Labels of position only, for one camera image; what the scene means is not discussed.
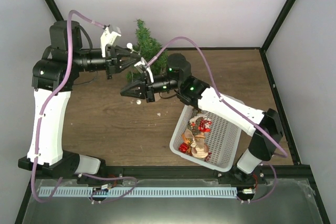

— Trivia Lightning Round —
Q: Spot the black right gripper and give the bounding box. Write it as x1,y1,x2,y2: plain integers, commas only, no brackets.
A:
121,72,181,103

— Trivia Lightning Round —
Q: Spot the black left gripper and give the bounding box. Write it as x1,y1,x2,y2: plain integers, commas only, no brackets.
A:
71,46,140,80

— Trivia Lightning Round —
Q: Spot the white ball light string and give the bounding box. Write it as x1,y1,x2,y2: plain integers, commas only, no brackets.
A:
125,42,142,105

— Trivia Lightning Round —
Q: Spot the white perforated plastic basket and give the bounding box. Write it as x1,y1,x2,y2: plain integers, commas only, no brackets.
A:
170,105,241,173

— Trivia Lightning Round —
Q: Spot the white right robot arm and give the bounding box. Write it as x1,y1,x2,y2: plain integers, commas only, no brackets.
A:
120,54,284,184

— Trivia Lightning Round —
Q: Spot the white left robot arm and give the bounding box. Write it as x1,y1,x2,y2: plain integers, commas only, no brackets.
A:
18,20,138,184

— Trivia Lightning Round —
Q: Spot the small green christmas tree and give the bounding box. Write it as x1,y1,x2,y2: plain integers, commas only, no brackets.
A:
125,18,169,103

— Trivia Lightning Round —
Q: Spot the red foil gift ornament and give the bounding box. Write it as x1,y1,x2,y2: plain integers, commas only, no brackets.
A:
178,143,190,154

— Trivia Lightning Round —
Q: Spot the wooden snowman ornament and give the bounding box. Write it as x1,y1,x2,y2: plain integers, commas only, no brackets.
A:
191,132,209,159

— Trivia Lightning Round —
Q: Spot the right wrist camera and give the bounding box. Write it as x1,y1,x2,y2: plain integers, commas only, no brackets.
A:
134,57,154,83

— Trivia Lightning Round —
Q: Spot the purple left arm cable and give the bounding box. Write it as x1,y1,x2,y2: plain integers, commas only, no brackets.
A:
30,10,139,204

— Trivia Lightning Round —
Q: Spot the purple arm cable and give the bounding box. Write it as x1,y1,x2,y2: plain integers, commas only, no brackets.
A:
30,10,139,204
146,36,288,203

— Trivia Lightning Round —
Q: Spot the light blue cable duct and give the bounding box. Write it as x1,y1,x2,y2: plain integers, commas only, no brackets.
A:
54,187,237,198

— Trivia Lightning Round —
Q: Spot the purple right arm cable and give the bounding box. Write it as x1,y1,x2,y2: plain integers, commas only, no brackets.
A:
146,36,288,203

